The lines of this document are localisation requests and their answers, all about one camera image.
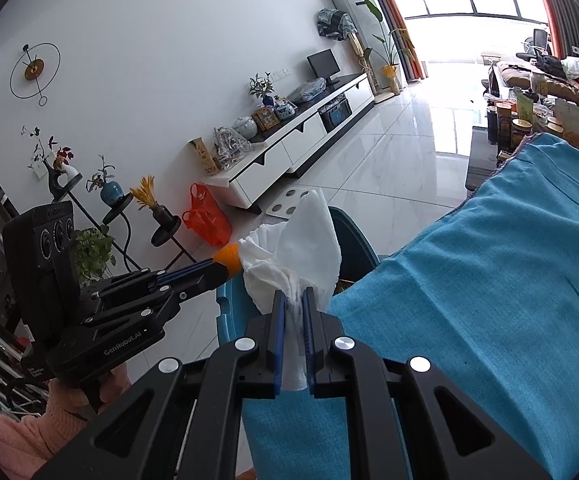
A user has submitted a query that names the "tall leafy plant in vase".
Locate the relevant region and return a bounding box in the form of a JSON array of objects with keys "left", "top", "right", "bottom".
[{"left": 362, "top": 0, "right": 416, "bottom": 97}]

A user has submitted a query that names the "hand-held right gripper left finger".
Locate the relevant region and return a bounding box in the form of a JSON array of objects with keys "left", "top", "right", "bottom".
[{"left": 34, "top": 287, "right": 290, "bottom": 480}]

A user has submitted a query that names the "teal plastic bin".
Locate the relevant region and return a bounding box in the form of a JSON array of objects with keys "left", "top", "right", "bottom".
[{"left": 216, "top": 206, "right": 381, "bottom": 356}]

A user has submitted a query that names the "black vase with yellow wheat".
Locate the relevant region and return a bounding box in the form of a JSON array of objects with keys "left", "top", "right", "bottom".
[{"left": 130, "top": 176, "right": 176, "bottom": 226}]

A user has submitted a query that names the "small orange peel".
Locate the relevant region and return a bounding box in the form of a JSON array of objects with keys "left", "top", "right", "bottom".
[{"left": 213, "top": 243, "right": 245, "bottom": 279}]

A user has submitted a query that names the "blue vase with plant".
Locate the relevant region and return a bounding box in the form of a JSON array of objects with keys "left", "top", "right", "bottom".
[{"left": 86, "top": 155, "right": 123, "bottom": 207}]

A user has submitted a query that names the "person's left forearm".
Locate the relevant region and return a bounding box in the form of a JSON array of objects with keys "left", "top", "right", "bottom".
[{"left": 0, "top": 400, "right": 90, "bottom": 480}]

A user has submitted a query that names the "picture frame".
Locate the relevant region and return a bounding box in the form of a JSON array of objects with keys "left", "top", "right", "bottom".
[{"left": 252, "top": 107, "right": 276, "bottom": 132}]

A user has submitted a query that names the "black tiered plant stand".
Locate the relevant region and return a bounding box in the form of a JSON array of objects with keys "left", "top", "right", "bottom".
[{"left": 44, "top": 175, "right": 198, "bottom": 273}]

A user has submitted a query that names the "white vase with red flowers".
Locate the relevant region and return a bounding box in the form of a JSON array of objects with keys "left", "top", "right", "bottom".
[{"left": 20, "top": 125, "right": 84, "bottom": 198}]

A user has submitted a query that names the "clear plastic bag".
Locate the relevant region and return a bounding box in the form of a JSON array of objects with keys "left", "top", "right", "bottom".
[{"left": 287, "top": 79, "right": 326, "bottom": 103}]

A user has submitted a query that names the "person's left hand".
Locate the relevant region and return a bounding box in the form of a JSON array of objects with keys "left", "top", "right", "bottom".
[{"left": 44, "top": 362, "right": 133, "bottom": 427}]

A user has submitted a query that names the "yellow carton box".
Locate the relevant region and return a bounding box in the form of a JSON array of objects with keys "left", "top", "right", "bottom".
[{"left": 188, "top": 137, "right": 220, "bottom": 177}]

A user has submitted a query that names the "white standing air conditioner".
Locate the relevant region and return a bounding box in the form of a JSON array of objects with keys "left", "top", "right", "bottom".
[{"left": 325, "top": 0, "right": 395, "bottom": 96}]

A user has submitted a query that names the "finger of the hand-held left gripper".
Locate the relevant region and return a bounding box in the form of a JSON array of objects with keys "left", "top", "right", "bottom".
[
  {"left": 82, "top": 259, "right": 219, "bottom": 303},
  {"left": 90, "top": 264, "right": 231, "bottom": 334}
]

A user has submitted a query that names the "white dotted floor mat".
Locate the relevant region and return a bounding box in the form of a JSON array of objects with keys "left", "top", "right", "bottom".
[{"left": 260, "top": 189, "right": 316, "bottom": 221}]

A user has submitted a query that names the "white ceramic jar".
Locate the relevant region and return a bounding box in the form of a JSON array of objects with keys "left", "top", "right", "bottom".
[{"left": 232, "top": 116, "right": 259, "bottom": 140}]

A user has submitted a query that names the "covered floor fan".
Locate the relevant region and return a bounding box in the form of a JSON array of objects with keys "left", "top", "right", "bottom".
[{"left": 317, "top": 8, "right": 370, "bottom": 82}]

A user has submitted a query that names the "white black TV cabinet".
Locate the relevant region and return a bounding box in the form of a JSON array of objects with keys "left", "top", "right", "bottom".
[{"left": 204, "top": 72, "right": 376, "bottom": 211}]

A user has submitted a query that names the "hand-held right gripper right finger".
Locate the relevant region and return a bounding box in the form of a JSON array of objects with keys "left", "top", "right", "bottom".
[{"left": 301, "top": 286, "right": 553, "bottom": 480}]

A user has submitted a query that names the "blue floral blanket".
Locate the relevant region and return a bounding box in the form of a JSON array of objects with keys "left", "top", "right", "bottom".
[{"left": 242, "top": 132, "right": 579, "bottom": 480}]

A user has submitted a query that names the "branch plant in blue vase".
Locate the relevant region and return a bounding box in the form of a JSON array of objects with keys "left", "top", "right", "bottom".
[{"left": 248, "top": 72, "right": 275, "bottom": 108}]

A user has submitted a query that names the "green potted plant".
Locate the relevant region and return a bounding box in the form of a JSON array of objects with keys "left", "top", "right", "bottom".
[{"left": 72, "top": 226, "right": 118, "bottom": 286}]

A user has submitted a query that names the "orange plastic bag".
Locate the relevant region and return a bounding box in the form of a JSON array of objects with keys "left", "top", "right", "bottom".
[{"left": 182, "top": 182, "right": 233, "bottom": 247}]

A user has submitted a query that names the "clear wrapped ornament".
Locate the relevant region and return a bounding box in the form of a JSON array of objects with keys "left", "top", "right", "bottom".
[{"left": 213, "top": 126, "right": 253, "bottom": 171}]

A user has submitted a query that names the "white tissue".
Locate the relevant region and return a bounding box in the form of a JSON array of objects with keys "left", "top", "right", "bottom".
[{"left": 238, "top": 187, "right": 343, "bottom": 393}]

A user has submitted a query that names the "brown paper bag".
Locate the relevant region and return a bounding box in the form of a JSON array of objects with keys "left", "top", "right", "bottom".
[{"left": 552, "top": 97, "right": 579, "bottom": 151}]

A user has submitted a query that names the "black office chair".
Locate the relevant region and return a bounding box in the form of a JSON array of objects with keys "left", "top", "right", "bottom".
[{"left": 517, "top": 27, "right": 553, "bottom": 62}]

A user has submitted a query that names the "cluttered coffee table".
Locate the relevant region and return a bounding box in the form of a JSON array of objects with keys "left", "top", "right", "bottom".
[{"left": 464, "top": 85, "right": 579, "bottom": 192}]

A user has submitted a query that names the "round wall clock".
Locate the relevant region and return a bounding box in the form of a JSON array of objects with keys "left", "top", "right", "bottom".
[{"left": 10, "top": 42, "right": 62, "bottom": 107}]

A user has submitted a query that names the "black monitor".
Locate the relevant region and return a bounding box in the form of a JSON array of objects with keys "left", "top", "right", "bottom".
[{"left": 307, "top": 50, "right": 341, "bottom": 86}]

